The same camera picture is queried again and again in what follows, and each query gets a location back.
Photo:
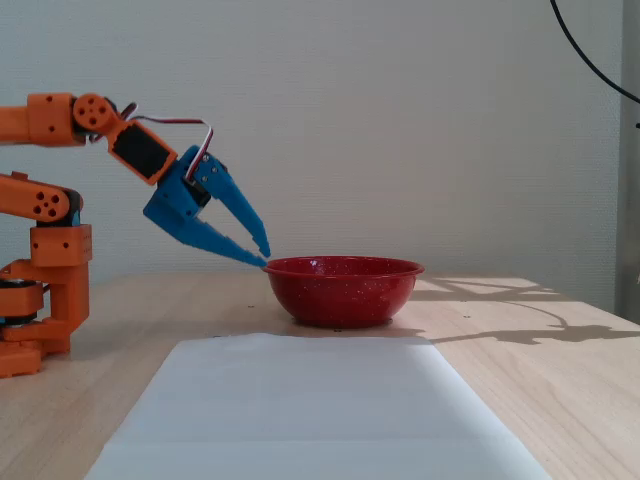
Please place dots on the red speckled bowl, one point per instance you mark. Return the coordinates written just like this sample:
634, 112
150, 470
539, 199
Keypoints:
345, 295

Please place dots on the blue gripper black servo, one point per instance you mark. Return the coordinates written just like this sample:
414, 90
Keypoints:
172, 206

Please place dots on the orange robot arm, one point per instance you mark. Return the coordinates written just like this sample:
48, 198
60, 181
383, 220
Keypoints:
55, 120

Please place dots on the grey vertical frame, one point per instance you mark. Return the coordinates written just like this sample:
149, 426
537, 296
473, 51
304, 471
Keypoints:
631, 175

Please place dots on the white paper sheet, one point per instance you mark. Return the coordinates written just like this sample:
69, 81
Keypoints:
310, 410

